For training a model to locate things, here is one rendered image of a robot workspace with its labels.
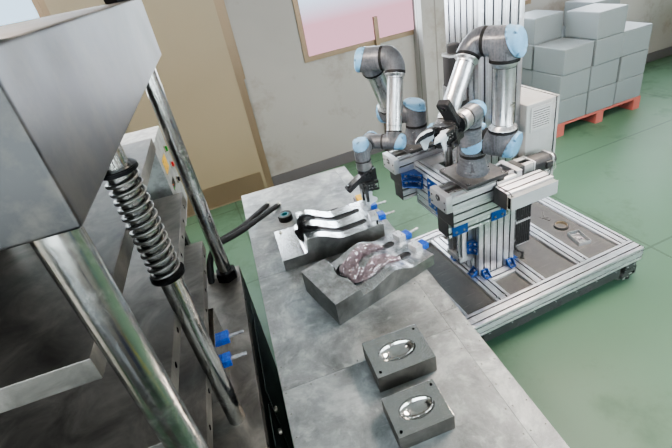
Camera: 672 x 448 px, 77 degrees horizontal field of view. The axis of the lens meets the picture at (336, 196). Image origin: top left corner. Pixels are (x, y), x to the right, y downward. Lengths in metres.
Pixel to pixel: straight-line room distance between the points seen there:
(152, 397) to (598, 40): 4.72
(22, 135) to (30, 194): 0.06
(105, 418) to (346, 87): 3.86
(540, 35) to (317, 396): 4.22
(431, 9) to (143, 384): 4.26
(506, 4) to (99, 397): 2.00
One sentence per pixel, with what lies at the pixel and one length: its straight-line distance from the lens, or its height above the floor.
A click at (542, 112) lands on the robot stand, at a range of 2.37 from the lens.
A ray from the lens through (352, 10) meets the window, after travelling 4.39.
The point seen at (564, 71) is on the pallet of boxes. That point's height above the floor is 0.68.
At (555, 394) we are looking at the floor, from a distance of 2.51.
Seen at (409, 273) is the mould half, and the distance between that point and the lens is 1.80.
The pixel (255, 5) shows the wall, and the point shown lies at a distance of 4.13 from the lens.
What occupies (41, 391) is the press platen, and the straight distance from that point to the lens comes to 0.87.
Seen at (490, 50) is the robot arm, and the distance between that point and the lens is 1.79.
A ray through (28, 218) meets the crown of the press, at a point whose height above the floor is 1.84.
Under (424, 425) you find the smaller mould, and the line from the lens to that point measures 1.36.
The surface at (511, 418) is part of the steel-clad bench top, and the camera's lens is 1.45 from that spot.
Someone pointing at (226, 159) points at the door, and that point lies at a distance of 4.29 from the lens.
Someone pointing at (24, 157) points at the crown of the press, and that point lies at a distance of 0.53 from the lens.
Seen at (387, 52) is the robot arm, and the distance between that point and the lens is 2.05.
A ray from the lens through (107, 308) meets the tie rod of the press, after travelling 0.68.
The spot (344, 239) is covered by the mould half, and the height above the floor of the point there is 0.87.
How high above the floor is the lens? 2.02
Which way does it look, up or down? 30 degrees down
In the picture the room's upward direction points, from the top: 11 degrees counter-clockwise
